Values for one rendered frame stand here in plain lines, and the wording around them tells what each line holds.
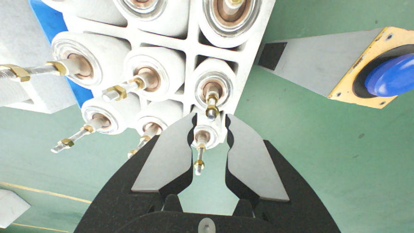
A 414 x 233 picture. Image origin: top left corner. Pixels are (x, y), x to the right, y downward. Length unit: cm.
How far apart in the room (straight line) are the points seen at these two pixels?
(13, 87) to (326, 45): 68
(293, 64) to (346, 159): 82
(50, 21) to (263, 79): 64
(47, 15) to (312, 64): 60
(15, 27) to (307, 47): 62
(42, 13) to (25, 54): 11
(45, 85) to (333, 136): 113
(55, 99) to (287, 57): 65
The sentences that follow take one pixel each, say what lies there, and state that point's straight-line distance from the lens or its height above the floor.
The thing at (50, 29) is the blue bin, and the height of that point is 11.
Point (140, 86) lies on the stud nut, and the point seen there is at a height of 29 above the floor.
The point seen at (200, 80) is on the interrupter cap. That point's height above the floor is 25.
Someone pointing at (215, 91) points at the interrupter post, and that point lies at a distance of 18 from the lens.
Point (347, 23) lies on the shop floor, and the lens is 60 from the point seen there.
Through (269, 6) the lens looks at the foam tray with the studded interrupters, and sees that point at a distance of 29.
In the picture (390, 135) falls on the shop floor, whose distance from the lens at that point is 101.
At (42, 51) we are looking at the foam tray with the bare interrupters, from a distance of 57.
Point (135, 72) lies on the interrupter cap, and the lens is 24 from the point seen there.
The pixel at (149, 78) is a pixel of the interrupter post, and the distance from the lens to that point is 22.
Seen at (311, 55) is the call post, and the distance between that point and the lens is 25.
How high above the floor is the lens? 45
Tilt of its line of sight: 58 degrees down
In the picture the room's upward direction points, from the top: 174 degrees counter-clockwise
